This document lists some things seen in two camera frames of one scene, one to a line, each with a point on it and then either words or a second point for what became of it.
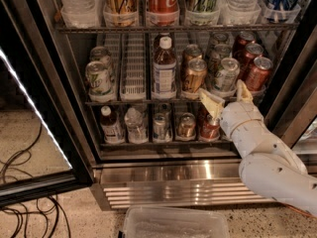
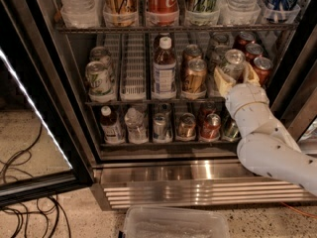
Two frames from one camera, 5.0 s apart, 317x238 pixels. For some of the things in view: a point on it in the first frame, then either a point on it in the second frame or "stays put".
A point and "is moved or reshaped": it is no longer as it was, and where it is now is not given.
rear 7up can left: (100, 54) stays put
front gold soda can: (197, 68) stays put
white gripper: (237, 114) -> (247, 97)
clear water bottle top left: (81, 4) stays put
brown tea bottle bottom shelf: (113, 131) stays put
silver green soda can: (226, 78) is moved or reshaped
